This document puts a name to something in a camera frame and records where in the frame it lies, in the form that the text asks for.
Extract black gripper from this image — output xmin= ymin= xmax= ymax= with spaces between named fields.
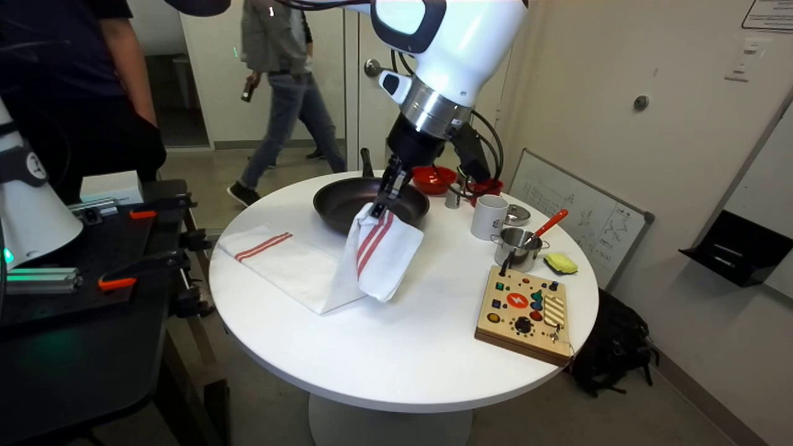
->
xmin=369 ymin=112 xmax=451 ymax=219

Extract black frying pan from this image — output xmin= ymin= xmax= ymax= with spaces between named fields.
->
xmin=309 ymin=146 xmax=431 ymax=238

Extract white towel red stripes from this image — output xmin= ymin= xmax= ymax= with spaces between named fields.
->
xmin=215 ymin=202 xmax=425 ymax=318

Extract red bowl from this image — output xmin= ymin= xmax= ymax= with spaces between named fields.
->
xmin=408 ymin=164 xmax=457 ymax=199

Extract white door with window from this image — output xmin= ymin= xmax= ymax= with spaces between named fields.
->
xmin=355 ymin=0 xmax=496 ymax=171

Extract red mug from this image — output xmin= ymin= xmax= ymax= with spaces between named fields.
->
xmin=466 ymin=176 xmax=506 ymax=208

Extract white mug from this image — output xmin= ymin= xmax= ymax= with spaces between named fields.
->
xmin=469 ymin=193 xmax=507 ymax=243

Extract small steel cup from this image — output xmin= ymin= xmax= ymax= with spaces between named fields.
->
xmin=502 ymin=204 xmax=532 ymax=230

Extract small steel saucepan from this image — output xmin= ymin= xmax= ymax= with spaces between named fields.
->
xmin=492 ymin=226 xmax=549 ymax=277

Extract walking person grey top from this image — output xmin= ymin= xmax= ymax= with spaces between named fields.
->
xmin=226 ymin=0 xmax=348 ymax=208

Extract wooden board colourful pieces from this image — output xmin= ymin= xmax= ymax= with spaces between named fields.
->
xmin=473 ymin=266 xmax=575 ymax=370

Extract yellow green sponge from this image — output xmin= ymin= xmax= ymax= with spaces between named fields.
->
xmin=540 ymin=250 xmax=580 ymax=277

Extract leaning framed whiteboard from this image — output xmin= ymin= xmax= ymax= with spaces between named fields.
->
xmin=506 ymin=146 xmax=656 ymax=293

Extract black clamp orange tip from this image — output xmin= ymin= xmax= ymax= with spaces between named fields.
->
xmin=93 ymin=245 xmax=192 ymax=298
xmin=77 ymin=193 xmax=201 ymax=228

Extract black backpack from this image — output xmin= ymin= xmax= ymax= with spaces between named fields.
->
xmin=568 ymin=288 xmax=662 ymax=400

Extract white box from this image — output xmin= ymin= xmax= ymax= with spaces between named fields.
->
xmin=77 ymin=169 xmax=143 ymax=208

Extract seated person blue jeans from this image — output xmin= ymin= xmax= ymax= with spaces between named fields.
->
xmin=0 ymin=0 xmax=169 ymax=207

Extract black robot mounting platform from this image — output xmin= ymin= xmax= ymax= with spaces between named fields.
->
xmin=0 ymin=176 xmax=234 ymax=446

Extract orange handled spoon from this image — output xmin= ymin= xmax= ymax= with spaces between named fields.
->
xmin=527 ymin=207 xmax=573 ymax=243

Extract black wall tray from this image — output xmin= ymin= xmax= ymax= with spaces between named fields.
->
xmin=677 ymin=208 xmax=793 ymax=290

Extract aluminium rail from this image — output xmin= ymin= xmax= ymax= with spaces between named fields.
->
xmin=0 ymin=266 xmax=82 ymax=298

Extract white wall switch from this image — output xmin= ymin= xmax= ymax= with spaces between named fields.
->
xmin=724 ymin=41 xmax=762 ymax=85

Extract framed wall sign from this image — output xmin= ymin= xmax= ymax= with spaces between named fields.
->
xmin=739 ymin=0 xmax=793 ymax=36

